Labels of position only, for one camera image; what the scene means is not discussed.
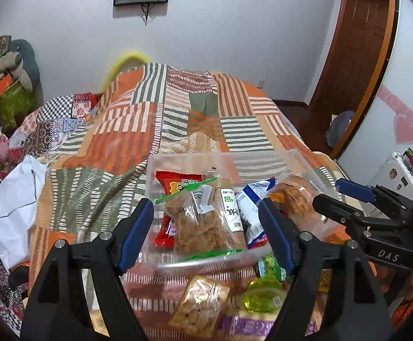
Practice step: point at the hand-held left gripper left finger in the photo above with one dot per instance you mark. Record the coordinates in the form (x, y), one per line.
(135, 236)

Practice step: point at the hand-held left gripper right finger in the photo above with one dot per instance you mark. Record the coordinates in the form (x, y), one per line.
(277, 236)

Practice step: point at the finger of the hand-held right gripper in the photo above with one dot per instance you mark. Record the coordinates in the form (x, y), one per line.
(354, 190)
(334, 209)

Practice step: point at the orange cracker packet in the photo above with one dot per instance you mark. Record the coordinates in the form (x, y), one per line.
(292, 199)

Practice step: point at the blue and white snack packet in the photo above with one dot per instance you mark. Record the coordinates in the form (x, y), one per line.
(251, 199)

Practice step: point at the biscuit roll with white label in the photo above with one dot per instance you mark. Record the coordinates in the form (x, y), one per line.
(230, 209)

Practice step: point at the green-sealed clear pastry bag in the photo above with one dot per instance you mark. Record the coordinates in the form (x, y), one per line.
(196, 227)

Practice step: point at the red snack packet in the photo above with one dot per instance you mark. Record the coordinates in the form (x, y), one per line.
(171, 184)

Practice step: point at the clear plastic container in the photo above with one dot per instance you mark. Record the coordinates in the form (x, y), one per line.
(249, 165)

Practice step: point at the green pea packet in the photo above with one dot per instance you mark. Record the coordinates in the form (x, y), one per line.
(270, 268)

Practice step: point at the white suitcase with stickers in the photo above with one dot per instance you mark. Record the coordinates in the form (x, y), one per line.
(387, 176)

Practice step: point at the green jelly cup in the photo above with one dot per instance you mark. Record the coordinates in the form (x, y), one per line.
(263, 294)

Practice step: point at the grey purple bag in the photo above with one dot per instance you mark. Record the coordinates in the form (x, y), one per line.
(340, 129)

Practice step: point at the small yellow red packet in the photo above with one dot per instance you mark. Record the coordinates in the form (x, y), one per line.
(324, 280)

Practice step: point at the clear bag of golden puffs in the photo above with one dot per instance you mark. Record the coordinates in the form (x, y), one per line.
(199, 303)

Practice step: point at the striped orange patchwork blanket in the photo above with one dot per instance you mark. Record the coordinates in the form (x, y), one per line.
(121, 142)

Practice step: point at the white heart-print wardrobe door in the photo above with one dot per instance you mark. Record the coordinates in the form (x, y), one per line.
(405, 88)

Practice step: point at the white cloth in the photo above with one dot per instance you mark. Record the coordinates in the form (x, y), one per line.
(11, 206)

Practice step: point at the checkered patchwork quilt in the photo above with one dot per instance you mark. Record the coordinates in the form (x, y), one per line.
(53, 124)

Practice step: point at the brown wooden door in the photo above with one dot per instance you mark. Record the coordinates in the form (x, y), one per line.
(355, 42)

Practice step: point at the yellow hoop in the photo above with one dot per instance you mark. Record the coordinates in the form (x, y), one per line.
(128, 57)

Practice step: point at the grey round cushion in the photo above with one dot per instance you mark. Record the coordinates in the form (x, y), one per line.
(30, 60)

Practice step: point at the grey plush toy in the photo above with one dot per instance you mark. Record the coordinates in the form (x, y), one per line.
(9, 64)

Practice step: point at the white wall socket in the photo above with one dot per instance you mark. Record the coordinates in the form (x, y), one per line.
(260, 84)

